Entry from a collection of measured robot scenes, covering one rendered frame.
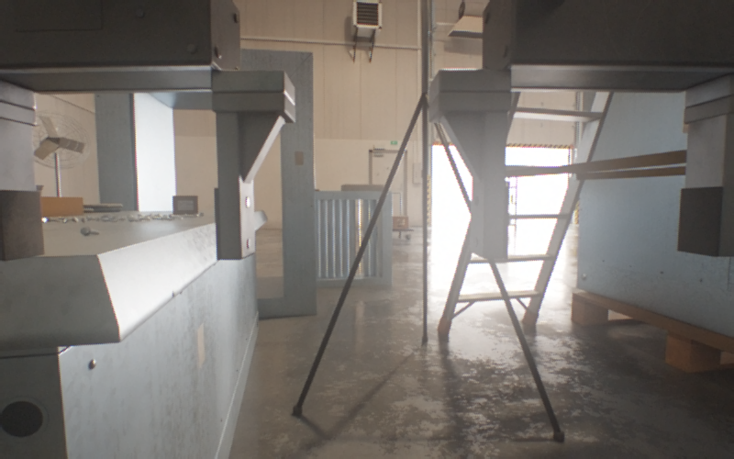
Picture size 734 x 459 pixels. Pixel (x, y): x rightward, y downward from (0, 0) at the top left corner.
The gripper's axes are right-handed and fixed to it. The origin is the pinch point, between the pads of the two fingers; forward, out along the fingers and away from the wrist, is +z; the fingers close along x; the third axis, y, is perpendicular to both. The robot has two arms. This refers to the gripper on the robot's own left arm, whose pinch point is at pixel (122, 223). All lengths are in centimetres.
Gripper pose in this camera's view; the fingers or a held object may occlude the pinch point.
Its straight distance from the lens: 25.3
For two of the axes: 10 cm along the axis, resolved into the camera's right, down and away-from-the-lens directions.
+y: -0.1, -0.8, 10.0
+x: -10.0, 0.1, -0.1
